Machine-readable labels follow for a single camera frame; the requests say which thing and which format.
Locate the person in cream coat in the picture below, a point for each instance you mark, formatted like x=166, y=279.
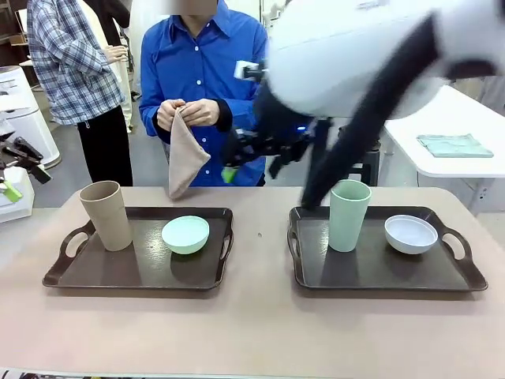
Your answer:
x=118, y=23

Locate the white box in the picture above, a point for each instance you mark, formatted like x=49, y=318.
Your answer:
x=19, y=197

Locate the brown tall cup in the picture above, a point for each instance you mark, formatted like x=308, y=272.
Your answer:
x=108, y=217

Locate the pale bystander hand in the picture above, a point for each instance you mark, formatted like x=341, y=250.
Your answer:
x=116, y=54

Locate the black stool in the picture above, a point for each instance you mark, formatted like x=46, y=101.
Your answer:
x=365, y=167

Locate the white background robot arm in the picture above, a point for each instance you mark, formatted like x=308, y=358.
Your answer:
x=272, y=10

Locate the person's left hand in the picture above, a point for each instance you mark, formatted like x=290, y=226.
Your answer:
x=203, y=112

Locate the white bowl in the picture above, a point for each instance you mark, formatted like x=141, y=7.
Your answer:
x=410, y=239

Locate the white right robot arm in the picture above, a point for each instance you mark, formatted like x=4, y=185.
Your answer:
x=339, y=55

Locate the person's blue shirt torso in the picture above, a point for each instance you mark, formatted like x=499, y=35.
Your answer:
x=197, y=55

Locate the person's left forearm blue sleeve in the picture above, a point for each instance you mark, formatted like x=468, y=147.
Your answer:
x=236, y=116

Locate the person in plaid shirt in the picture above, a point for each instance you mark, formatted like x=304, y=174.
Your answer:
x=71, y=59

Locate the beige cloth mat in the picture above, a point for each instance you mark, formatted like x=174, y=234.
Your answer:
x=185, y=158

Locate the teal cloth mat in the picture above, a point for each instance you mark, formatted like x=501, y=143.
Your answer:
x=453, y=145

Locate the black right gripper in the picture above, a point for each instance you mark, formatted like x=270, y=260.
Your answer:
x=284, y=140

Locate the light green tall cup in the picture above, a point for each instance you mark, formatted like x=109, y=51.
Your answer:
x=347, y=221

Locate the white side table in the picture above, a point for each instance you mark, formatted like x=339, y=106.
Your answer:
x=453, y=118

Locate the white cylindrical pedestal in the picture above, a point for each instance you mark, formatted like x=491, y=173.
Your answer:
x=31, y=118

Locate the brown wooden shelf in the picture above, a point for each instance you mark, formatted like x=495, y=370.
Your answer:
x=12, y=27

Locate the light green bowl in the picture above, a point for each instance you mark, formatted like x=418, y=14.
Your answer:
x=185, y=237

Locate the person's right hand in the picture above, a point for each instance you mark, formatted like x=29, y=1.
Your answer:
x=167, y=114

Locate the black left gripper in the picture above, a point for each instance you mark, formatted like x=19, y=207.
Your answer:
x=21, y=149

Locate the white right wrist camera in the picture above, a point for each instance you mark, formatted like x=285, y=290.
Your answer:
x=240, y=70

